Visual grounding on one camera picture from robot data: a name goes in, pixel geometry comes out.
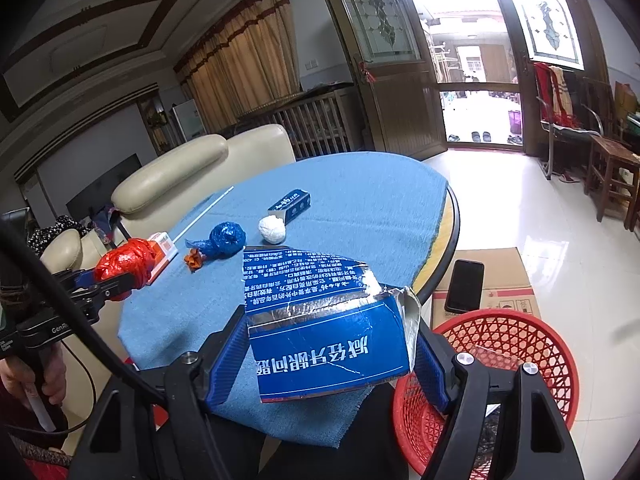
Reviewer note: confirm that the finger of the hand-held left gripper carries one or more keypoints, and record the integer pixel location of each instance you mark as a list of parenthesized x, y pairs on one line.
[(95, 305), (70, 280)]

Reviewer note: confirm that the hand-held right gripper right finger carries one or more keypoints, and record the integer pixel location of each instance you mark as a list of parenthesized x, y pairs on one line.
[(432, 370)]

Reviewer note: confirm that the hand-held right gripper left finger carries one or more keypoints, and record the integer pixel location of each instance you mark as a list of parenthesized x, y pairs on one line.
[(230, 360)]

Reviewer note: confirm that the red plastic bag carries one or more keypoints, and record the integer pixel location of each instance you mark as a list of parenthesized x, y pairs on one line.
[(125, 260)]

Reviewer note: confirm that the blue carton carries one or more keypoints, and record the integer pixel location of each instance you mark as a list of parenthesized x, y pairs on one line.
[(325, 355)]

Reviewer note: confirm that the red plastic basket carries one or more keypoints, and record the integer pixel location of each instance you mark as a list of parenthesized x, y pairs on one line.
[(525, 330)]

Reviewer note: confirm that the small orange wrapper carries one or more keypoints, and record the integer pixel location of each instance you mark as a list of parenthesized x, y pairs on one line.
[(195, 259)]

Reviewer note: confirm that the blue plastic bag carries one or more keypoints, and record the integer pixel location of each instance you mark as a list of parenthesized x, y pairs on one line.
[(225, 240)]

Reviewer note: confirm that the white paper ball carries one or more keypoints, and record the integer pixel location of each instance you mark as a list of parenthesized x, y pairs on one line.
[(272, 230)]

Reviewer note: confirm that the blue white box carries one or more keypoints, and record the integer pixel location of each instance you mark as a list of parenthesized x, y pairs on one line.
[(290, 205)]

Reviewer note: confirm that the person's left hand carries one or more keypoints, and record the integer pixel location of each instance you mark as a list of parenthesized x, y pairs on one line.
[(56, 380)]

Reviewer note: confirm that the dark patterned cloth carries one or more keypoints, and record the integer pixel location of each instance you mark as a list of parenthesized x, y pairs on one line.
[(60, 230)]

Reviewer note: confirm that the blue red cloth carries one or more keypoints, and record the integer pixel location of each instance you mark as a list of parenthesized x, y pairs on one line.
[(105, 220)]

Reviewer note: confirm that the orange white box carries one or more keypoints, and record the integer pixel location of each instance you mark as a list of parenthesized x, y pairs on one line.
[(162, 250)]

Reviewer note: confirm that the red shopping bag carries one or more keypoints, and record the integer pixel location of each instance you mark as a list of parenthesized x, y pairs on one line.
[(159, 416)]

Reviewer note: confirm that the black smartphone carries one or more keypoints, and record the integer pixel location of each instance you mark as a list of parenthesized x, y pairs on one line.
[(465, 285)]

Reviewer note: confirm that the black television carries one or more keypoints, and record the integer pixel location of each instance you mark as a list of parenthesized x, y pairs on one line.
[(100, 190)]

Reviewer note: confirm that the cardboard box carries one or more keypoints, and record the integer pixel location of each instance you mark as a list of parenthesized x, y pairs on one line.
[(510, 270)]

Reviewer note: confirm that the round wooden table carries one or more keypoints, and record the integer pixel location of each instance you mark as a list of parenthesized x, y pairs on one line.
[(445, 240)]

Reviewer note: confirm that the thin white stick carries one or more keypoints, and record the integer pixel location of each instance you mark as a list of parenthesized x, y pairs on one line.
[(205, 212)]

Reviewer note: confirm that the wooden display shelf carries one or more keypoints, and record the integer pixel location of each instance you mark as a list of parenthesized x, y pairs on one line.
[(155, 125)]

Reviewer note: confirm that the cream leather sofa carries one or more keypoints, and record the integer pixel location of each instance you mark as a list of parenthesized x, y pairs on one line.
[(200, 160)]

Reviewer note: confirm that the white standing air conditioner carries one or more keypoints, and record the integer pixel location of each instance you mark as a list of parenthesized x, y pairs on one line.
[(190, 120)]

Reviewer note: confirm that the purple bucket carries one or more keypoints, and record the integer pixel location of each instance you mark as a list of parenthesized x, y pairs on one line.
[(515, 122)]

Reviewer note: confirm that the wooden crib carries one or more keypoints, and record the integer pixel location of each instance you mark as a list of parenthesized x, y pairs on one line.
[(320, 115)]

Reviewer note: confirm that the open wooden glass door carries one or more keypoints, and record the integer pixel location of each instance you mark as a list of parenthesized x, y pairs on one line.
[(400, 105)]

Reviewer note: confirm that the tan curtain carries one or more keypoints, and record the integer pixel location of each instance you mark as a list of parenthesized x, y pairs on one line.
[(240, 60)]

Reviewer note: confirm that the wooden stool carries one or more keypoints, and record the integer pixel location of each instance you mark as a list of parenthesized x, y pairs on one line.
[(612, 147)]

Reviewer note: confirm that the red garment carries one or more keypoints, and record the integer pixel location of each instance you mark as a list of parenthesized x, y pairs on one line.
[(547, 90)]

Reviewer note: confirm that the red door tassel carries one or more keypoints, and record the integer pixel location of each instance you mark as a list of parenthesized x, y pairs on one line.
[(367, 72)]

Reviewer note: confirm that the brown bag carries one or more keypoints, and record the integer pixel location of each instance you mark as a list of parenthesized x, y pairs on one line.
[(627, 97)]

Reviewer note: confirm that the closed wooden glass door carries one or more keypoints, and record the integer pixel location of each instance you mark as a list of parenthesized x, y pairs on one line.
[(550, 20)]

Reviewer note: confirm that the metal frame chair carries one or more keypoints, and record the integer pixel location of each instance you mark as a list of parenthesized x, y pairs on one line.
[(570, 132)]

